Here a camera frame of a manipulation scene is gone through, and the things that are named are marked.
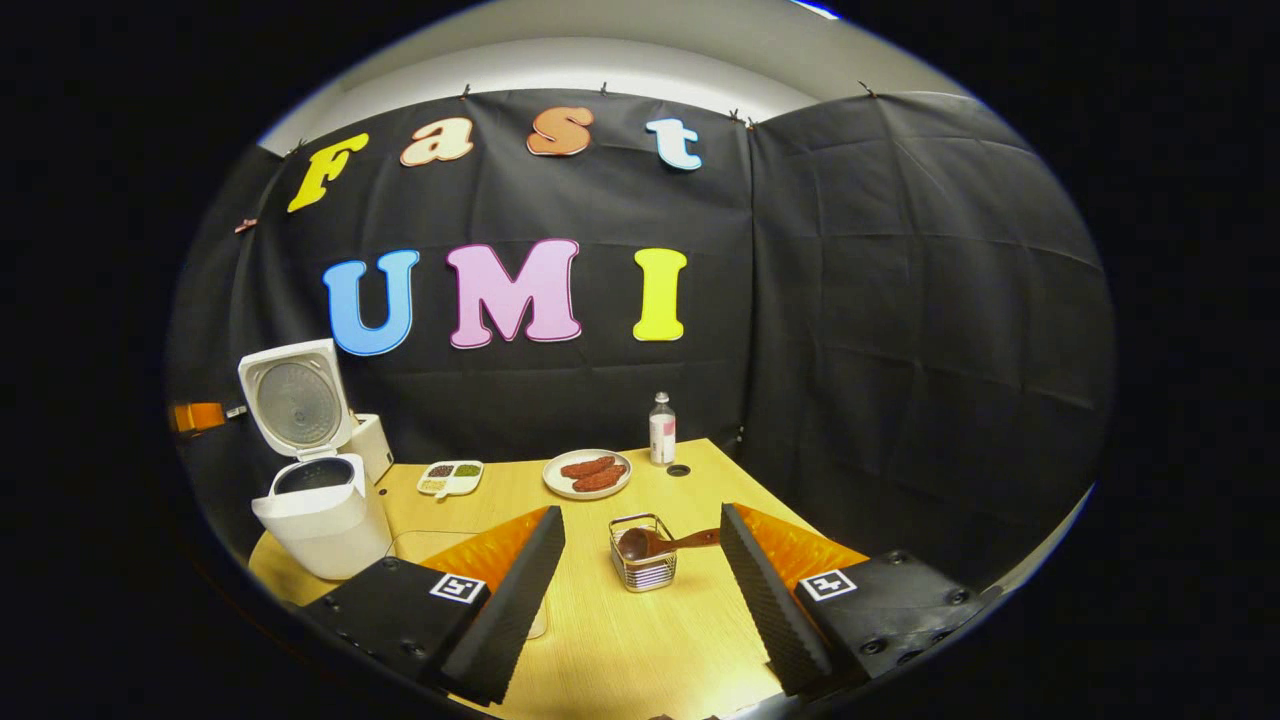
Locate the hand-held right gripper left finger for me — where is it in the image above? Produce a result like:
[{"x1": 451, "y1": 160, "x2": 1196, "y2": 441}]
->
[{"x1": 305, "y1": 505, "x2": 567, "y2": 706}]

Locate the white divided bean dish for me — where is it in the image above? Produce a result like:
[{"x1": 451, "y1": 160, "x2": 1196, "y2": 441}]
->
[{"x1": 416, "y1": 460, "x2": 485, "y2": 499}]

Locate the white round plate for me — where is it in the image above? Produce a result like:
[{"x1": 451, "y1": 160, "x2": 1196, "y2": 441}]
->
[{"x1": 543, "y1": 449, "x2": 633, "y2": 501}]

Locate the black backdrop cloth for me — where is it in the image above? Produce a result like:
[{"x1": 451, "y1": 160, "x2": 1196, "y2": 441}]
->
[{"x1": 165, "y1": 88, "x2": 1116, "y2": 601}]

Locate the white rice cooker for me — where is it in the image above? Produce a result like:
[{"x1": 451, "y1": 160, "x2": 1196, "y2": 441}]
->
[{"x1": 237, "y1": 338, "x2": 394, "y2": 581}]

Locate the clear rice container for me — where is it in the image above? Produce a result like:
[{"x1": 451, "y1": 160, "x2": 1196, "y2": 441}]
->
[{"x1": 385, "y1": 528, "x2": 549, "y2": 641}]

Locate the clear bottle pink label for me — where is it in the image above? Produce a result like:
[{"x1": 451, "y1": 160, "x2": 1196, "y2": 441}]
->
[{"x1": 649, "y1": 392, "x2": 677, "y2": 467}]

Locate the white toaster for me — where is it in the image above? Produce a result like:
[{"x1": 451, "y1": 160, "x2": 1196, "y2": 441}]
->
[{"x1": 345, "y1": 413, "x2": 395, "y2": 486}]

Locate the brown wooden spoon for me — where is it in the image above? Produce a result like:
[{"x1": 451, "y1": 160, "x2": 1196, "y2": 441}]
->
[{"x1": 618, "y1": 527, "x2": 721, "y2": 562}]

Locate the metal wire chopstick holder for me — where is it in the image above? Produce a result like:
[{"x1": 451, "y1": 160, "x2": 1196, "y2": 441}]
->
[{"x1": 609, "y1": 514, "x2": 678, "y2": 593}]

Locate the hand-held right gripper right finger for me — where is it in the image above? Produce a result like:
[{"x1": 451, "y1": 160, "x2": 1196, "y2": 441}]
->
[{"x1": 719, "y1": 502, "x2": 976, "y2": 698}]

